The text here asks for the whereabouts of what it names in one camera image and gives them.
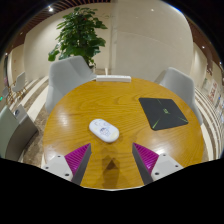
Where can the potted green leafy plant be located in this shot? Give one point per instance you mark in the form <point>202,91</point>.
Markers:
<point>80,33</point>

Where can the white printed computer mouse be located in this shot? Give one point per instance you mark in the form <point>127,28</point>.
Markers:
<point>104,130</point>

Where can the pale distant chair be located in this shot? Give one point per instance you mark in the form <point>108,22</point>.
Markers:
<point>20,81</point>

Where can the grey-green armchair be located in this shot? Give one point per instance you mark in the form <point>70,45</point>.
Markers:
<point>13,133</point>

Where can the black mouse pad green lines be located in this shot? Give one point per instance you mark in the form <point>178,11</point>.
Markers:
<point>162,113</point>

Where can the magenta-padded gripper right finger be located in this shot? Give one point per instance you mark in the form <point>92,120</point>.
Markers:
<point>148,159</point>

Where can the grey shell chair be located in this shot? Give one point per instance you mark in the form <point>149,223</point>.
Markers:
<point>181,86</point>
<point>66,76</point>

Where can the white power strip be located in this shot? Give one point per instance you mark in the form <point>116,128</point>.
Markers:
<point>113,78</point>

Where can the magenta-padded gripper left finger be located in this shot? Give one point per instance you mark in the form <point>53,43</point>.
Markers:
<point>77,159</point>

